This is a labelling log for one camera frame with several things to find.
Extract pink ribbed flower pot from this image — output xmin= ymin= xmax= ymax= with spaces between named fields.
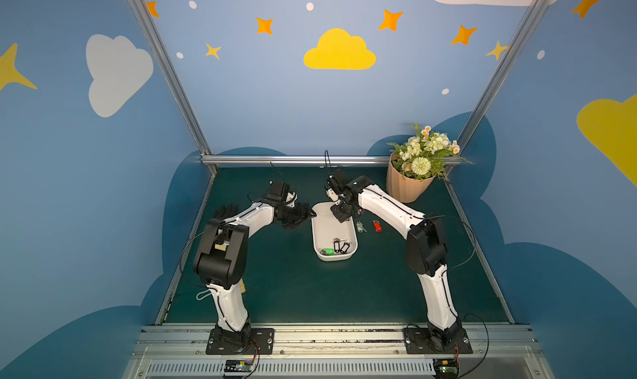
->
xmin=387 ymin=155 xmax=434 ymax=203

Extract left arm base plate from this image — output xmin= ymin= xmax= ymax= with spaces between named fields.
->
xmin=205 ymin=327 xmax=275 ymax=355

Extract bright green tag key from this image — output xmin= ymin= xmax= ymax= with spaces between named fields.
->
xmin=320 ymin=248 xmax=336 ymax=256

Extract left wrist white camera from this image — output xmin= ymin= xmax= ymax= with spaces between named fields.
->
xmin=285 ymin=193 xmax=298 ymax=207

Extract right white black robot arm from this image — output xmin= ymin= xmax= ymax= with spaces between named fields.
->
xmin=325 ymin=170 xmax=465 ymax=352

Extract rear aluminium frame bar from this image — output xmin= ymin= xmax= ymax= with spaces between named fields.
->
xmin=201 ymin=154 xmax=390 ymax=167

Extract right green circuit board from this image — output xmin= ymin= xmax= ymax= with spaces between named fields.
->
xmin=433 ymin=359 xmax=460 ymax=379

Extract white oval storage box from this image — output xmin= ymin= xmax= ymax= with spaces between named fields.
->
xmin=311 ymin=202 xmax=358 ymax=262

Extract light green tag key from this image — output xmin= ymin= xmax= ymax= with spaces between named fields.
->
xmin=355 ymin=221 xmax=366 ymax=233

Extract aluminium frame post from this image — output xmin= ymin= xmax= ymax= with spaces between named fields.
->
xmin=127 ymin=0 xmax=218 ymax=177
xmin=456 ymin=0 xmax=550 ymax=166

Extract wrist white camera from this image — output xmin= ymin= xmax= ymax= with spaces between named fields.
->
xmin=326 ymin=188 xmax=339 ymax=201
xmin=285 ymin=193 xmax=298 ymax=207

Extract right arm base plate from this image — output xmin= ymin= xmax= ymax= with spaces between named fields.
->
xmin=402 ymin=325 xmax=473 ymax=355

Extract green circuit board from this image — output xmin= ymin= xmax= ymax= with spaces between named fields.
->
xmin=223 ymin=360 xmax=253 ymax=375
xmin=433 ymin=359 xmax=460 ymax=379

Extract front aluminium rail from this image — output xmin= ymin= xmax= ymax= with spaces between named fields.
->
xmin=123 ymin=323 xmax=554 ymax=378

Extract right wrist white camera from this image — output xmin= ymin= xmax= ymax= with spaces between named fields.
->
xmin=326 ymin=188 xmax=339 ymax=201

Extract left aluminium frame post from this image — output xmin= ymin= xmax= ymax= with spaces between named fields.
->
xmin=127 ymin=0 xmax=218 ymax=177

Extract white green artificial flowers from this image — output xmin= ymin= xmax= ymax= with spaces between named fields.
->
xmin=388 ymin=123 xmax=471 ymax=181

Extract black glove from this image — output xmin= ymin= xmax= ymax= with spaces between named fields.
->
xmin=212 ymin=204 xmax=239 ymax=221

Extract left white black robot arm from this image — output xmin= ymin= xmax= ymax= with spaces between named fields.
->
xmin=192 ymin=181 xmax=316 ymax=355

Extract left green circuit board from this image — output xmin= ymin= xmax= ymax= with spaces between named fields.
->
xmin=223 ymin=360 xmax=253 ymax=375

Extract right aluminium frame post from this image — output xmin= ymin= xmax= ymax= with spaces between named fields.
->
xmin=456 ymin=0 xmax=550 ymax=166

